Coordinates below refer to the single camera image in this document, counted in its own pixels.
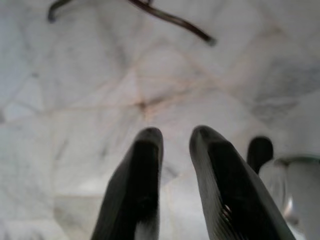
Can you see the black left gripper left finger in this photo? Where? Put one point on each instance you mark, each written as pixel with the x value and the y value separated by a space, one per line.
pixel 135 190

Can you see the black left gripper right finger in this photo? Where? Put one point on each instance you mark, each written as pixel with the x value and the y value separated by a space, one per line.
pixel 230 195

